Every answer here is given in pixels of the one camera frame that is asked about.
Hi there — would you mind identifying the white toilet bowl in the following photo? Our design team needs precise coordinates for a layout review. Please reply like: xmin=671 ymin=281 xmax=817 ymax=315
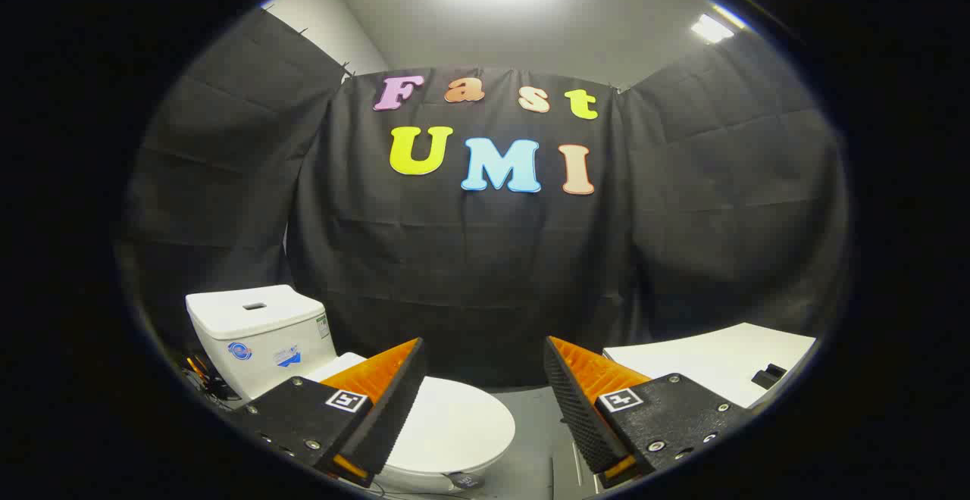
xmin=375 ymin=451 xmax=502 ymax=495

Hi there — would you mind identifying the black backdrop cloth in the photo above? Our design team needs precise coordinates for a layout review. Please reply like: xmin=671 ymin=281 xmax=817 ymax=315
xmin=114 ymin=8 xmax=850 ymax=391

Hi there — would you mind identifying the black orange cable bundle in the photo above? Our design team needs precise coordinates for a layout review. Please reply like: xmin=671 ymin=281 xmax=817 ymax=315
xmin=178 ymin=352 xmax=240 ymax=410

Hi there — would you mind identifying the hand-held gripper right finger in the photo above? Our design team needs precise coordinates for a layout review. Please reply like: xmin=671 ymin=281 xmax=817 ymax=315
xmin=543 ymin=335 xmax=753 ymax=490

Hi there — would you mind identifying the white drawer cabinet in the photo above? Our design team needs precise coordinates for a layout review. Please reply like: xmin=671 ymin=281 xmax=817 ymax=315
xmin=602 ymin=323 xmax=818 ymax=410

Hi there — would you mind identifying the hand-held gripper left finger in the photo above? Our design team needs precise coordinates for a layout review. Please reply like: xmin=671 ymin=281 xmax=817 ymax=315
xmin=233 ymin=337 xmax=429 ymax=488

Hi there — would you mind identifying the small ceiling light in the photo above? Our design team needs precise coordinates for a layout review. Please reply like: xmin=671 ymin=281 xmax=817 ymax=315
xmin=690 ymin=14 xmax=737 ymax=43

